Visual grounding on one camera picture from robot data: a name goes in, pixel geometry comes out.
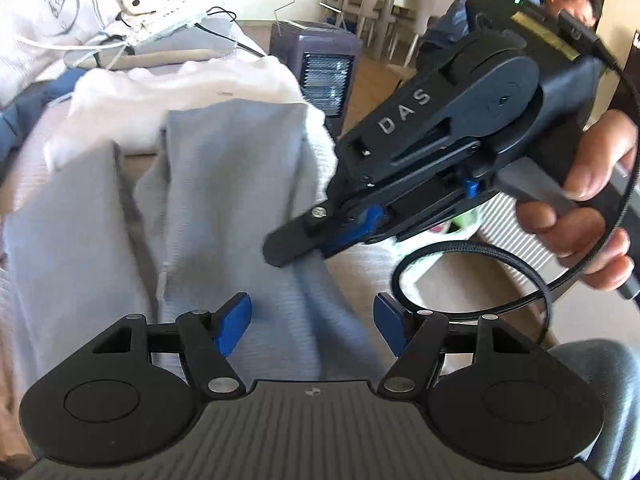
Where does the light blue hoodie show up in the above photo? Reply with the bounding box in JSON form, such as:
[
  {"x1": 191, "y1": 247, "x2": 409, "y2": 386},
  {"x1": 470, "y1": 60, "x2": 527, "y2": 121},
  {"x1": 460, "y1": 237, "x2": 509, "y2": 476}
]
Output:
[{"x1": 2, "y1": 97, "x2": 396, "y2": 401}]

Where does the white knit sweater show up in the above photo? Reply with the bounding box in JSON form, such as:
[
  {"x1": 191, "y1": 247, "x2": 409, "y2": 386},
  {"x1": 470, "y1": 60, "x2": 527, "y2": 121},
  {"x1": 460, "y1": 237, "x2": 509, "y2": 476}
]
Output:
[{"x1": 42, "y1": 56, "x2": 337, "y2": 200}]

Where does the person's right hand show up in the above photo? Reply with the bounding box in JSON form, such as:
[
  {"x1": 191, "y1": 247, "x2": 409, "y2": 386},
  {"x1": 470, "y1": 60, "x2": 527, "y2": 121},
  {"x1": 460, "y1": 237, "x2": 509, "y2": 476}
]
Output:
[{"x1": 515, "y1": 110, "x2": 638, "y2": 292}]

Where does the bag of snacks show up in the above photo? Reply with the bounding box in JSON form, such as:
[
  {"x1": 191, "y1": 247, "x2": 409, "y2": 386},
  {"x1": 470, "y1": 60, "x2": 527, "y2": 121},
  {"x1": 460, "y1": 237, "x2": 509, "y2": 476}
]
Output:
[{"x1": 430, "y1": 208, "x2": 482, "y2": 236}]

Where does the purple space heater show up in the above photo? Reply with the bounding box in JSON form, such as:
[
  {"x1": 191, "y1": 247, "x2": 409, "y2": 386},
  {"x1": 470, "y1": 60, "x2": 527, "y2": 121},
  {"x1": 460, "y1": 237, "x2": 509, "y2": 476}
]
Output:
[{"x1": 269, "y1": 20, "x2": 363, "y2": 139}]

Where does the dining table with chairs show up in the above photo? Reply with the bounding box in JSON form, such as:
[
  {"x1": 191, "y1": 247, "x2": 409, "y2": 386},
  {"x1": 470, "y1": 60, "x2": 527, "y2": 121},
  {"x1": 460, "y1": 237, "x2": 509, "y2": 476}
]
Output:
[{"x1": 322, "y1": 0, "x2": 454, "y2": 63}]

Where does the white power strip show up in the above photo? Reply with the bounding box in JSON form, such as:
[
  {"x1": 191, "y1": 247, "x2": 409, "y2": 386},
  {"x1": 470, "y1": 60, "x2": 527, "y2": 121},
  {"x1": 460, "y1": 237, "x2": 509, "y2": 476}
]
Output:
[{"x1": 120, "y1": 0, "x2": 213, "y2": 47}]

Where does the dark blue garment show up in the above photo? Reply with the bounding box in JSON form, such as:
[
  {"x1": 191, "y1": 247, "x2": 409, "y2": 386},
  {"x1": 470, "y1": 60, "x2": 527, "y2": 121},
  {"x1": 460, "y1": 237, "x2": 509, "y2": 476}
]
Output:
[{"x1": 0, "y1": 68, "x2": 86, "y2": 167}]

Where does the cream sofa with cover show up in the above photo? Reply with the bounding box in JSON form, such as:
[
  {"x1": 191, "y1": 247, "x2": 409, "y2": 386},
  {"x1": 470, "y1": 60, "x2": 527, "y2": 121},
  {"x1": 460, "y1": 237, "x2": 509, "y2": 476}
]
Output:
[{"x1": 0, "y1": 0, "x2": 551, "y2": 461}]

